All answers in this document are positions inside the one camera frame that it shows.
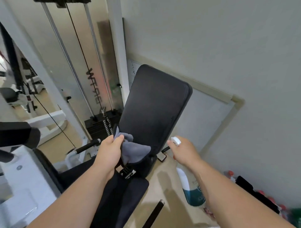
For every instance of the person's right hand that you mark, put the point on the person's right hand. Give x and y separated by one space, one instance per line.
187 153

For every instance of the person's left hand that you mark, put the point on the person's left hand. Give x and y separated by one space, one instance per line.
108 155

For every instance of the person's left fingers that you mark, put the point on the person's left fingers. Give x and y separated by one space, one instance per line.
115 140

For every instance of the person's right fingers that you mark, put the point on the person's right fingers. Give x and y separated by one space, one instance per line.
171 144

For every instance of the grey cleaning cloth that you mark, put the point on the grey cleaning cloth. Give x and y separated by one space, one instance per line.
134 151

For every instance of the white spray bottle teal label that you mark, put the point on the white spray bottle teal label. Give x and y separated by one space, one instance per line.
191 192

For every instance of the person's right forearm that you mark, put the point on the person's right forearm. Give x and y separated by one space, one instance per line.
230 199

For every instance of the person's left forearm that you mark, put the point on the person's left forearm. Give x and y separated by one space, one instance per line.
77 199

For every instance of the black weight stack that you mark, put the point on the black weight stack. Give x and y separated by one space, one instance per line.
98 129

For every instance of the black padded backrest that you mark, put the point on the black padded backrest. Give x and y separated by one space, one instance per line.
155 105

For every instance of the black padded seat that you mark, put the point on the black padded seat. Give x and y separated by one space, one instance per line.
122 199

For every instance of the red capped bottle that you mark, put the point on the red capped bottle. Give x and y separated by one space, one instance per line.
229 174
271 200
282 208
260 192

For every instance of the chrome guide rod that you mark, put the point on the chrome guide rod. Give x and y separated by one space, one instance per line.
68 61
98 58

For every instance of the black bag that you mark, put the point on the black bag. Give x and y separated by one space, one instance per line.
254 190

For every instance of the black roller pad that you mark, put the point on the black roller pad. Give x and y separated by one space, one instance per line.
17 135

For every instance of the white machine housing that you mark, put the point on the white machine housing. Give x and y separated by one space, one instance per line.
25 185

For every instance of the gym machine black white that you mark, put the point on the gym machine black white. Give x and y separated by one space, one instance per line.
28 79

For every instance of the clear plastic shield panel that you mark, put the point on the clear plastic shield panel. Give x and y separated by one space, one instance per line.
70 30

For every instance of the green package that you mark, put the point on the green package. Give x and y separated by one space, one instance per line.
295 217

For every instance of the chrome seat adjustment bracket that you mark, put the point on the chrome seat adjustment bracket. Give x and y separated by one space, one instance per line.
128 173

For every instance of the white machine frame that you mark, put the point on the white machine frame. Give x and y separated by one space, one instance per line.
47 77

